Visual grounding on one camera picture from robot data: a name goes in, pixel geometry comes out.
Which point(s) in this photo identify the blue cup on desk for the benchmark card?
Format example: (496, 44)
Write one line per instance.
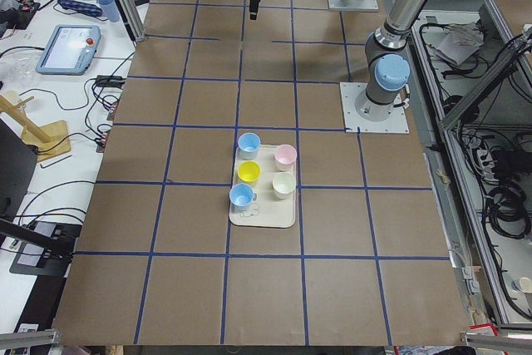
(109, 10)

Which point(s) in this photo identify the blue cup near pink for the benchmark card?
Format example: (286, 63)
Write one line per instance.
(248, 146)

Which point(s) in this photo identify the yellow cup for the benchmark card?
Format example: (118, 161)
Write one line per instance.
(249, 173)

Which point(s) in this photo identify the pale green cup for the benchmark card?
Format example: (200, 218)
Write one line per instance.
(284, 184)

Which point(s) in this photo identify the blue cup at tray edge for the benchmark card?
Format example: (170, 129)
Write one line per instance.
(241, 196)

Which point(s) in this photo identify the blue plaid folded umbrella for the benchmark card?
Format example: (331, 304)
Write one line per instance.
(83, 8)

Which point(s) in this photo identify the teach pendant near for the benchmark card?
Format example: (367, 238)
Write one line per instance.
(70, 50)

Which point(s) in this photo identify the cream plastic tray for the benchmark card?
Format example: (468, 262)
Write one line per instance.
(266, 210)

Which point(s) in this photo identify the wooden stand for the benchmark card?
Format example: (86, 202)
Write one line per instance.
(51, 140)

